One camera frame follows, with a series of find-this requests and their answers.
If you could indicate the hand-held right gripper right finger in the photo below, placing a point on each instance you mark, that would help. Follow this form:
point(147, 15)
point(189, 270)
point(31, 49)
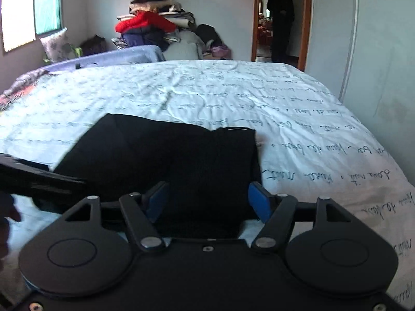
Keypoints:
point(259, 201)

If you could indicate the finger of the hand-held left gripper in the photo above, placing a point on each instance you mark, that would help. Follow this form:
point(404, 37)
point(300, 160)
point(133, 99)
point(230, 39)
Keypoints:
point(48, 181)

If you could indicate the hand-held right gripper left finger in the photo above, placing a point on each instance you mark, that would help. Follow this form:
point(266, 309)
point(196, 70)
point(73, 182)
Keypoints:
point(159, 198)

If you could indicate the black pants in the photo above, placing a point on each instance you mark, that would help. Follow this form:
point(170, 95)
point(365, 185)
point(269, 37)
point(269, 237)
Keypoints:
point(194, 168)

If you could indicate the person's left hand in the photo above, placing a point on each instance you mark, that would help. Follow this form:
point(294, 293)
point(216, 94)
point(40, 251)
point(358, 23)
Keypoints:
point(8, 210)

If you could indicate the white printed bedsheet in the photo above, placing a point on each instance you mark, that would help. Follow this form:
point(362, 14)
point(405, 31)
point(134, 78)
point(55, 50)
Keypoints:
point(259, 103)

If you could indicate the patterned blanket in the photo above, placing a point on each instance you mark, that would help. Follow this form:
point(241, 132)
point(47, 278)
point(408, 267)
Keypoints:
point(22, 86)

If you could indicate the floral pillow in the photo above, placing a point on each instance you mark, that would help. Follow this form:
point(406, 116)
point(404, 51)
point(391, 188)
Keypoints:
point(58, 47)

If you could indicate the black bag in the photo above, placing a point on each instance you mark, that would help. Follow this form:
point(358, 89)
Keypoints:
point(94, 45)

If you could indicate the lavender blanket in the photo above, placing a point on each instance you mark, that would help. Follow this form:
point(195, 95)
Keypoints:
point(123, 56)

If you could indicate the grey cushion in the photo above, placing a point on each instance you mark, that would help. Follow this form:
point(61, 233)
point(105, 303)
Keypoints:
point(183, 47)

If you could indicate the pink cloth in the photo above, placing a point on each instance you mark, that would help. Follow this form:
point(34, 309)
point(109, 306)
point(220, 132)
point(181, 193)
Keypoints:
point(221, 51)

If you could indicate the black cloth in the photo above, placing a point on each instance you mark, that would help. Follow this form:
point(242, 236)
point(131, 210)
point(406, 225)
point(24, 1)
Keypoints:
point(209, 34)

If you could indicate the window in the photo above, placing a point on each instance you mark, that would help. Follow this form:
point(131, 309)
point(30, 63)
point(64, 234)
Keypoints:
point(19, 9)

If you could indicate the green curtain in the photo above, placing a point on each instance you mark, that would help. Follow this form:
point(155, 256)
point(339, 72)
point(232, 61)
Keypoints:
point(48, 6)

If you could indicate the red jacket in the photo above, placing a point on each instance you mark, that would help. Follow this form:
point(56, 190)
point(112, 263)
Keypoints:
point(146, 22)

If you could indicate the white wardrobe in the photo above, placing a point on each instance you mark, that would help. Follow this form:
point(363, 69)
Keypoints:
point(373, 55)

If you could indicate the pile of clothes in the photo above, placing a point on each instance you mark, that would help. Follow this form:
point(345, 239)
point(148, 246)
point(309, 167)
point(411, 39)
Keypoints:
point(155, 3)

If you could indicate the wooden door frame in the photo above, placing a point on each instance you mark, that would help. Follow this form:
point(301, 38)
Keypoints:
point(255, 16)

